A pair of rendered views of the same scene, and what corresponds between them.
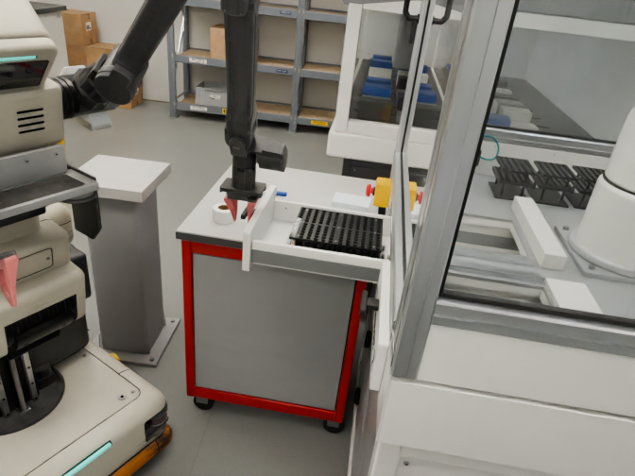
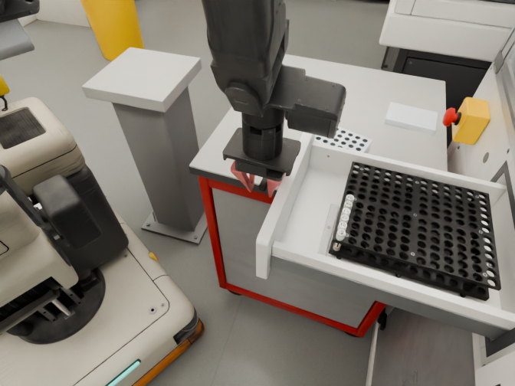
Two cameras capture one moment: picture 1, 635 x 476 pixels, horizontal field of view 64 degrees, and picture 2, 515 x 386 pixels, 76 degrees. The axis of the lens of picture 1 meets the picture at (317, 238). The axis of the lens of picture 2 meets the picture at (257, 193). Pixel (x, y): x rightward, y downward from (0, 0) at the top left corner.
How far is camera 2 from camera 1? 0.80 m
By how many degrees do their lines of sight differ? 23
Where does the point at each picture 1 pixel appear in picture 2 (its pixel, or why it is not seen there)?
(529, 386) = not seen: outside the picture
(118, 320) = (165, 206)
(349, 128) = (415, 9)
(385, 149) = (459, 37)
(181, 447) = (214, 332)
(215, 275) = (238, 210)
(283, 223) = (322, 175)
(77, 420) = (109, 335)
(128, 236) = (159, 141)
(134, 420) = (162, 337)
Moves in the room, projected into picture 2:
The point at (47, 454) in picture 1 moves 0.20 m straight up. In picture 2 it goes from (80, 374) to (45, 353)
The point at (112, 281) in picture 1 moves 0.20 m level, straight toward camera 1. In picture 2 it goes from (154, 177) to (153, 216)
